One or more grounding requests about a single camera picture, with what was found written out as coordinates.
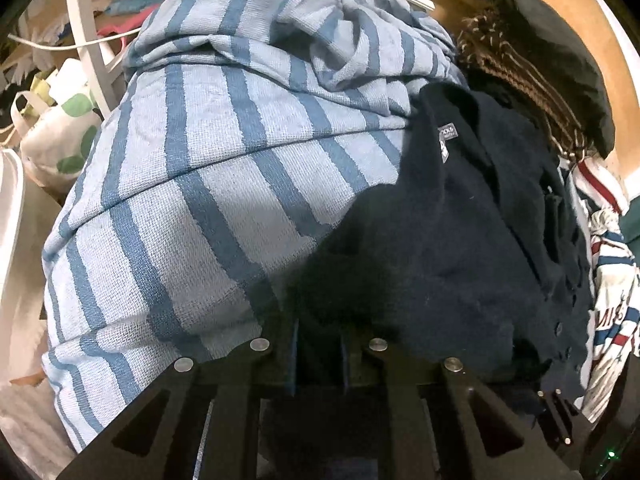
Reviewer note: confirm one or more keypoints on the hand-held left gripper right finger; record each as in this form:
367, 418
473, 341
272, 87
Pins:
345, 360

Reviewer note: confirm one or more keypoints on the brown striped fringed scarf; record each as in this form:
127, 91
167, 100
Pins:
520, 70

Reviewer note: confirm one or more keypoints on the teal green cloth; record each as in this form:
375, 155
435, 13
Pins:
631, 225

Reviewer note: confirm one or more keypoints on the navy knit cardigan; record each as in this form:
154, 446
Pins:
450, 235

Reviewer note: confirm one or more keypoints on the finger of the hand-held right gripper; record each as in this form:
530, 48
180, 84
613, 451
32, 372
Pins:
557, 410

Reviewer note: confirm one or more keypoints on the pink red cloth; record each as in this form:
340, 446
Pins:
117, 29

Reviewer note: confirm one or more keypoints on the white green-dotted tote bag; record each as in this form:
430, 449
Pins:
55, 130

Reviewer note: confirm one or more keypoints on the pale fluffy rug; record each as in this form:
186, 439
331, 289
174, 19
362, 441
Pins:
30, 425

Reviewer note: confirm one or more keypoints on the white curved frame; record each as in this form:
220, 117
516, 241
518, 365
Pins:
80, 20

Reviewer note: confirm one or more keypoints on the white red blue printed cloth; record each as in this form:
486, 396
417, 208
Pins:
612, 300

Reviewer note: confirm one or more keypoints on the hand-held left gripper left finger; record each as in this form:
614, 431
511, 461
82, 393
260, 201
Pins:
292, 355

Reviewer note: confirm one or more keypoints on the wooden headboard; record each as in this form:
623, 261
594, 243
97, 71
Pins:
595, 25

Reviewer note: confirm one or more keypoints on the black cloth garment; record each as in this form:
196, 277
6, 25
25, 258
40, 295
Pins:
550, 35

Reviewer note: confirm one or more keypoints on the white plastic basin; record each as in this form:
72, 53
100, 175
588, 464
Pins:
10, 195

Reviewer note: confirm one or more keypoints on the blue striped blanket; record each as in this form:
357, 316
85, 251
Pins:
200, 185

